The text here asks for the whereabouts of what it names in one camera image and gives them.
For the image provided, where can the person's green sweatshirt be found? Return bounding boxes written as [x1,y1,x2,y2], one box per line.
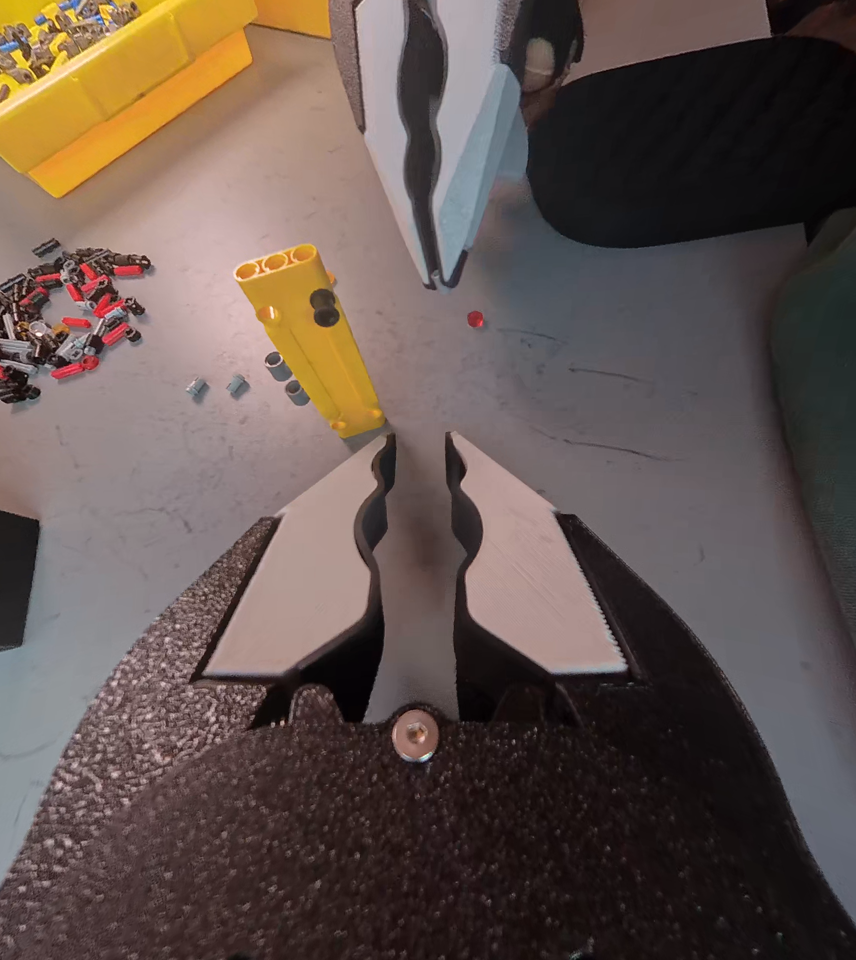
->
[769,161,856,755]

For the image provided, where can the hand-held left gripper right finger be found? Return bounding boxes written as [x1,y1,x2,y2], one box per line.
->
[444,431,630,724]

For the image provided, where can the heap of blue grey lego parts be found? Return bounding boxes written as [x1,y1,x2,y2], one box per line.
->
[0,0,144,119]

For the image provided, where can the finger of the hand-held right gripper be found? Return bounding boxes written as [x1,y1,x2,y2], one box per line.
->
[356,0,441,286]
[431,0,529,291]

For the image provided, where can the black mesh cushion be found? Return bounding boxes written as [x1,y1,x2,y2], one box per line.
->
[525,35,856,249]

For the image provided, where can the pile of small lego connectors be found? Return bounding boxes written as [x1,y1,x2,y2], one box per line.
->
[0,237,153,406]

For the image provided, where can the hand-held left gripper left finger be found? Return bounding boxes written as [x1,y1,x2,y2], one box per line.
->
[199,433,399,725]

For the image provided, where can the yellow bin with lego parts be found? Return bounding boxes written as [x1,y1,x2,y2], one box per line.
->
[0,0,258,201]

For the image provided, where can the person's right hand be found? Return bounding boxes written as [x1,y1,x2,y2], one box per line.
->
[506,0,586,130]

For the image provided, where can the yellow lego panel piece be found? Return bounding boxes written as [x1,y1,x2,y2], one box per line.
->
[233,243,388,441]

